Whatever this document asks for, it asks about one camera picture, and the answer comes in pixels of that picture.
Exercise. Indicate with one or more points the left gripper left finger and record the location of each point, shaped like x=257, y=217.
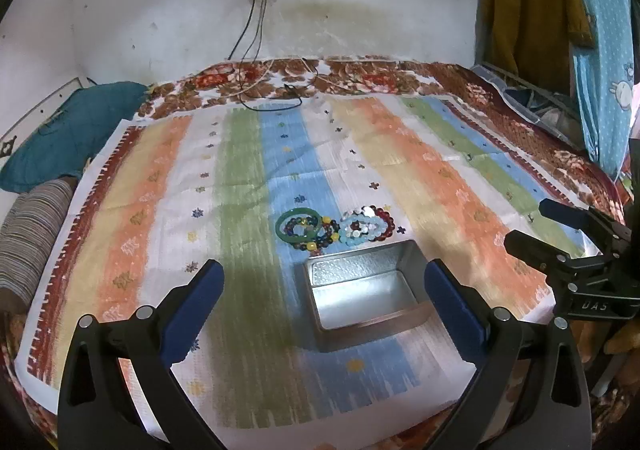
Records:
x=95, y=408

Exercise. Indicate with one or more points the striped grey bolster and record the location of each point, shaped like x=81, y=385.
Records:
x=28, y=235

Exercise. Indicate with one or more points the blue patterned hanging cloth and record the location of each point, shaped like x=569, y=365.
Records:
x=601, y=81

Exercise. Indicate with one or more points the striped colourful cloth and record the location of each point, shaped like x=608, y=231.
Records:
x=163, y=197

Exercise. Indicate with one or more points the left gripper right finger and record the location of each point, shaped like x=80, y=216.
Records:
x=552, y=411

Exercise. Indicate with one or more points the brown hanging garment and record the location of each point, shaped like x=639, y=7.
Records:
x=531, y=39

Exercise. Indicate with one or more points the silver metal tin box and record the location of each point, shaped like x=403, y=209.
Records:
x=357, y=297

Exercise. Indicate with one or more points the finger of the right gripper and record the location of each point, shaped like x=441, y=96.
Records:
x=533, y=252
x=598, y=226

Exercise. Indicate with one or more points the floral brown bedsheet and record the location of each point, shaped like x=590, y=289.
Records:
x=295, y=80

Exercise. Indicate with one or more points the teal pillow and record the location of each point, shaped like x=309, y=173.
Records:
x=78, y=131

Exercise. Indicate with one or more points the green jade bangle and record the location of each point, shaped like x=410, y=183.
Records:
x=299, y=225

